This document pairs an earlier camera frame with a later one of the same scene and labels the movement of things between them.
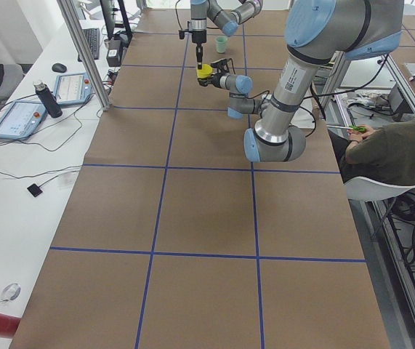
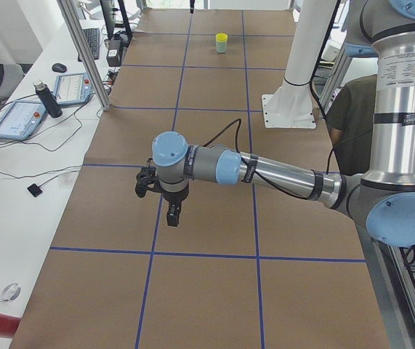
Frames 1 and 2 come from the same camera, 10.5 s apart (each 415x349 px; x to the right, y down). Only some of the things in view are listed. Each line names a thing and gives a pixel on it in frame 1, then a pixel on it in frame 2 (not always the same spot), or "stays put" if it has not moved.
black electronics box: x=114 y=53 stays put
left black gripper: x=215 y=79 → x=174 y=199
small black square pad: x=35 y=190 stays put
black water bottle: x=49 y=100 stays put
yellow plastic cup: x=206 y=71 → x=221 y=37
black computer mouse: x=59 y=67 stays put
